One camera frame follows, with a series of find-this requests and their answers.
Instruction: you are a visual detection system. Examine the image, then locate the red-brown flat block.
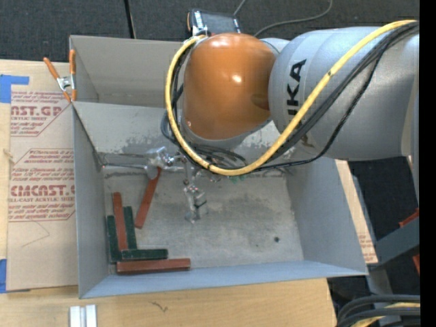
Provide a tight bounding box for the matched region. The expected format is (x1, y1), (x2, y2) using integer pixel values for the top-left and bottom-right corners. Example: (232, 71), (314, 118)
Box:
(134, 167), (163, 230)
(115, 258), (192, 275)
(112, 191), (129, 251)

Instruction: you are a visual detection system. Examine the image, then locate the brown cardboard board, red print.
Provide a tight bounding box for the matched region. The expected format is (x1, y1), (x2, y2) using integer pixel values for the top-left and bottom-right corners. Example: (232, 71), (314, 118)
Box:
(0, 59), (379, 294)

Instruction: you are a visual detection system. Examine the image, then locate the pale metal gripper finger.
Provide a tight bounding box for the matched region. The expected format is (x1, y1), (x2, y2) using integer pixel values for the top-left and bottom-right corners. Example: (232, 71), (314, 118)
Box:
(183, 181), (209, 224)
(145, 146), (174, 181)

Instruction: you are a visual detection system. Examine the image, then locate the dark green flat block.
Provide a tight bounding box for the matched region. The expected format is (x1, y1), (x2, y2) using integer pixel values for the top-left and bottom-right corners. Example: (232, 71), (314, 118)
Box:
(106, 215), (123, 264)
(122, 206), (138, 251)
(121, 248), (170, 262)

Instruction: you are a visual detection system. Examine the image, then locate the grey metal bin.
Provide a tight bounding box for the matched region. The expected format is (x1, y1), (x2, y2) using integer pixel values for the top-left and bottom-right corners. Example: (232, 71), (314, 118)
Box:
(69, 35), (370, 300)

